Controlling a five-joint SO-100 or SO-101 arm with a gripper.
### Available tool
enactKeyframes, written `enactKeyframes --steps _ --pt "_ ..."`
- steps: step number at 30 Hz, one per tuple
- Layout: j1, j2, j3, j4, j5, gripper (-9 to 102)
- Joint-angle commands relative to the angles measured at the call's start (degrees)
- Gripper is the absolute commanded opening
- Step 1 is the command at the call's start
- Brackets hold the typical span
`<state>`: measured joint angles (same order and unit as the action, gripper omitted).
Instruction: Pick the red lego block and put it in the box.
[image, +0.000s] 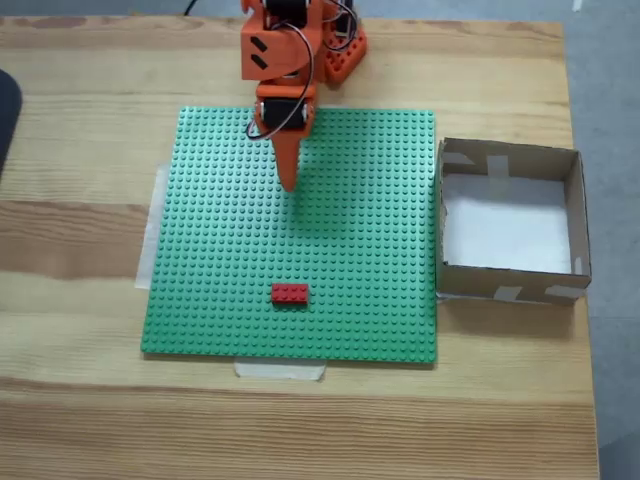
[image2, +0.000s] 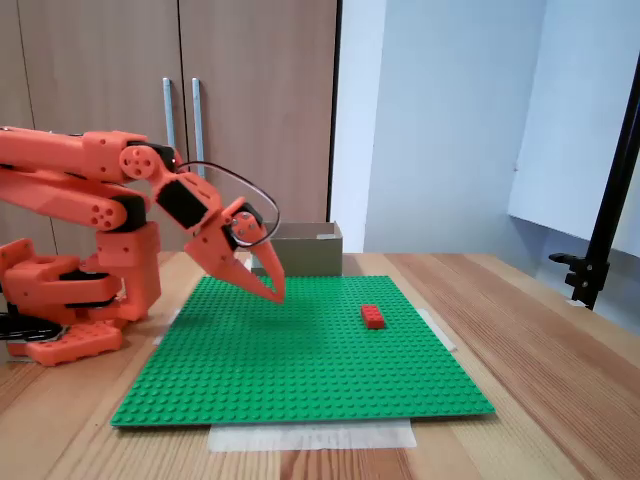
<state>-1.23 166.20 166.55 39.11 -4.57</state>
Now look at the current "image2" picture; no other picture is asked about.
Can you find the green lego baseplate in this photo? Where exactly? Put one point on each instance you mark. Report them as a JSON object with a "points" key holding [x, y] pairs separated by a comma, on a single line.
{"points": [[300, 360]]}

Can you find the wooden cabinet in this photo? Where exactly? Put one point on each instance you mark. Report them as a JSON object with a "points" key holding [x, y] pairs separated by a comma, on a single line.
{"points": [[250, 100]]}

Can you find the long masking tape strip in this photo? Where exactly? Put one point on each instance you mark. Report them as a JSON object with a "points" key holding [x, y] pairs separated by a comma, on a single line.
{"points": [[310, 437]]}

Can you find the red lego block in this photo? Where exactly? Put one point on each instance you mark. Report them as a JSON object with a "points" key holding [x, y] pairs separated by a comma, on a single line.
{"points": [[373, 317]]}

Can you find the white wall board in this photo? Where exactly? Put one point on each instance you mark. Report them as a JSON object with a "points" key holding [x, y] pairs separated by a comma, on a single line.
{"points": [[565, 125]]}

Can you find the short masking tape strip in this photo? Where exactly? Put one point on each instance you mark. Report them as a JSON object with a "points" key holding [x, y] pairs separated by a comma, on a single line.
{"points": [[165, 332], [442, 335]]}

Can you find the open cardboard box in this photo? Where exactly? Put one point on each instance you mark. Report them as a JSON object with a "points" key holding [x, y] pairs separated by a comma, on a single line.
{"points": [[310, 257]]}

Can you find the black camera stand with clamp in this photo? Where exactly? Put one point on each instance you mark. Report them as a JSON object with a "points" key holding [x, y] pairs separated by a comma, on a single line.
{"points": [[617, 190]]}

